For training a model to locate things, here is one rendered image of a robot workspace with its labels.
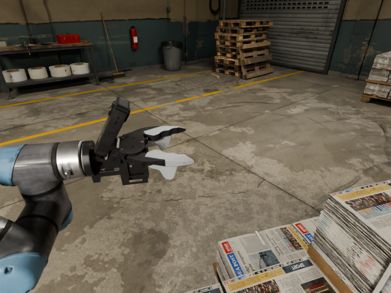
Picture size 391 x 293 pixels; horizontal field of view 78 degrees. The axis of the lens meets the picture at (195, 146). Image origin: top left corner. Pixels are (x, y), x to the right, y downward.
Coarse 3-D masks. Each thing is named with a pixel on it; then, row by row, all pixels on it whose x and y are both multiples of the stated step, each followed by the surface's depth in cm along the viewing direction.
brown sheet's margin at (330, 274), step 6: (312, 246) 70; (312, 252) 70; (312, 258) 71; (318, 258) 68; (318, 264) 69; (324, 264) 66; (324, 270) 67; (330, 270) 64; (330, 276) 65; (336, 276) 62; (336, 282) 63; (342, 282) 61; (336, 288) 63; (342, 288) 61; (348, 288) 60
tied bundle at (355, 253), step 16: (336, 208) 60; (320, 224) 66; (336, 224) 61; (352, 224) 57; (320, 240) 67; (336, 240) 61; (352, 240) 57; (368, 240) 53; (336, 256) 62; (352, 256) 57; (368, 256) 53; (384, 256) 50; (336, 272) 63; (352, 272) 58; (368, 272) 54; (384, 272) 51; (352, 288) 59; (368, 288) 55; (384, 288) 51
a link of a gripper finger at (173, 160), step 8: (152, 152) 46; (160, 152) 46; (168, 160) 45; (176, 160) 45; (184, 160) 45; (192, 160) 46; (152, 168) 48; (160, 168) 47; (168, 168) 47; (176, 168) 46; (168, 176) 48
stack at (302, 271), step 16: (304, 256) 73; (256, 272) 68; (272, 272) 68; (288, 272) 68; (304, 272) 68; (320, 272) 68; (208, 288) 64; (224, 288) 66; (240, 288) 64; (256, 288) 64; (272, 288) 64; (288, 288) 64; (304, 288) 64; (320, 288) 64
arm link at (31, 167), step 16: (32, 144) 46; (48, 144) 46; (0, 160) 43; (16, 160) 43; (32, 160) 43; (48, 160) 44; (0, 176) 43; (16, 176) 43; (32, 176) 44; (48, 176) 44; (32, 192) 45
